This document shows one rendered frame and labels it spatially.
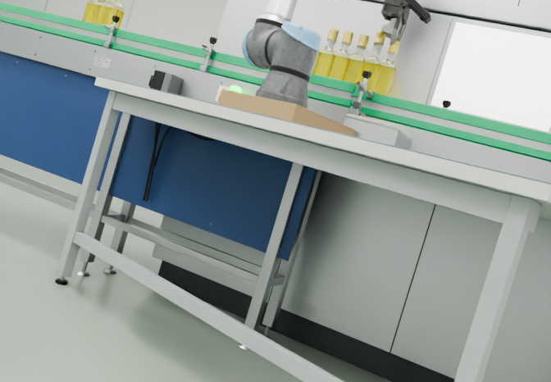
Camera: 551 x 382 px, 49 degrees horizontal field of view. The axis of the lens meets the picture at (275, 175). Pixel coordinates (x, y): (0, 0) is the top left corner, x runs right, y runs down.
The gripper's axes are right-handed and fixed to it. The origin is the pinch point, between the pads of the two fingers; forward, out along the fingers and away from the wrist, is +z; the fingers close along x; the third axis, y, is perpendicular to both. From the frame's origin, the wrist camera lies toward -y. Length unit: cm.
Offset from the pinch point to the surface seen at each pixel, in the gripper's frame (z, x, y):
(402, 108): 22.0, 4.5, -9.9
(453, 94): 10.7, -11.8, -22.3
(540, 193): 43, 84, -57
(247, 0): -10, -16, 70
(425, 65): 2.8, -11.7, -9.9
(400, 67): 5.2, -11.9, -1.4
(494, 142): 25.6, 5.2, -41.5
